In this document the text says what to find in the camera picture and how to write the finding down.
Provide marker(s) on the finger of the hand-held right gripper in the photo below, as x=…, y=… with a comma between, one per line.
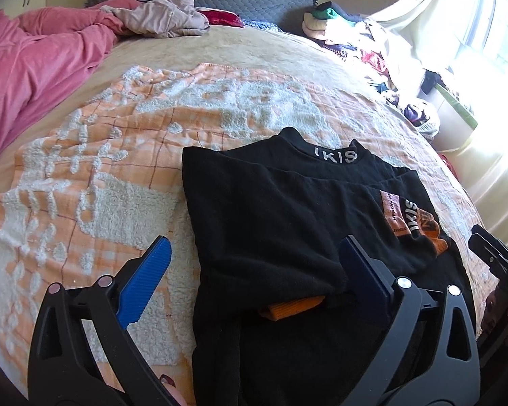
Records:
x=491, y=249

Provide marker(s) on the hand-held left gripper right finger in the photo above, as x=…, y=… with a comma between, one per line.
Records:
x=366, y=279

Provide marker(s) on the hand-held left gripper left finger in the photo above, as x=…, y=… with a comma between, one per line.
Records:
x=146, y=281

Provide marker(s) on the black long-sleeve shirt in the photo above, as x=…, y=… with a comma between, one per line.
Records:
x=279, y=228

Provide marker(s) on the pile of mixed clothes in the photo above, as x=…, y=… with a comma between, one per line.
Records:
x=364, y=46

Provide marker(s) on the pink cartoon print cloth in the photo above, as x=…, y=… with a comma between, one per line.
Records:
x=171, y=389

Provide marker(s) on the orange white checked blanket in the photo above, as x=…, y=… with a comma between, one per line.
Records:
x=89, y=169

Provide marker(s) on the green patterned strip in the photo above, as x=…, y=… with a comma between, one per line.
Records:
x=459, y=108

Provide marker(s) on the white curtain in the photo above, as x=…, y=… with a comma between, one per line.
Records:
x=423, y=17

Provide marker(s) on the beige bed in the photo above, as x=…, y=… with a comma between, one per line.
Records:
x=237, y=55

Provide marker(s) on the pink duvet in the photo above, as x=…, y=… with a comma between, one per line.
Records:
x=34, y=63

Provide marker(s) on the pale pink garment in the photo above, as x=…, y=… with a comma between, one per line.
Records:
x=161, y=17

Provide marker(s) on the red cloth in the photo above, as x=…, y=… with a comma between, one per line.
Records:
x=220, y=18

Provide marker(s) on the blue patterned cloth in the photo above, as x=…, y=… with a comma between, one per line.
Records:
x=260, y=24

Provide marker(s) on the window frame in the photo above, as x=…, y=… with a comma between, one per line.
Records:
x=491, y=12

